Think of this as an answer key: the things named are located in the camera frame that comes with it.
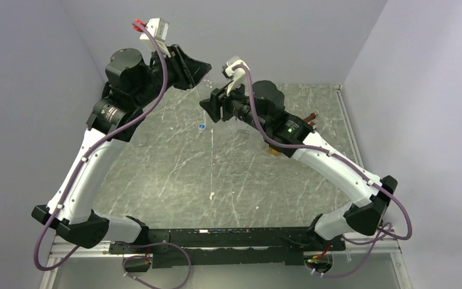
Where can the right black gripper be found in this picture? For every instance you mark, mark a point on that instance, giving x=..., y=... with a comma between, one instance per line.
x=213, y=105

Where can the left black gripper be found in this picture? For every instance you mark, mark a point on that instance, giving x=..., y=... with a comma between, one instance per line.
x=188, y=71

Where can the clear plastic bottle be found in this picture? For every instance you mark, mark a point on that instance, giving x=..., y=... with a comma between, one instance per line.
x=205, y=87

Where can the orange juice bottle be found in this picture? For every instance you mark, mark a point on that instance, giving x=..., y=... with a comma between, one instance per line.
x=273, y=151

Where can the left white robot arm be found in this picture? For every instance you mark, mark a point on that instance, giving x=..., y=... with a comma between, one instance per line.
x=132, y=84

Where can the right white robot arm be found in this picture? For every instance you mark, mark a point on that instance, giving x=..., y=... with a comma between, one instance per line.
x=296, y=138

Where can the brown pipe fitting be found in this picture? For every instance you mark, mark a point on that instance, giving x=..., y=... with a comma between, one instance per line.
x=310, y=120

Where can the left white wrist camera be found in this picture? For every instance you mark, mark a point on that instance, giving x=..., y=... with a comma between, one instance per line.
x=153, y=34

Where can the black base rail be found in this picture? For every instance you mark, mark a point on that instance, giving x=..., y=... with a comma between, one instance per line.
x=226, y=246

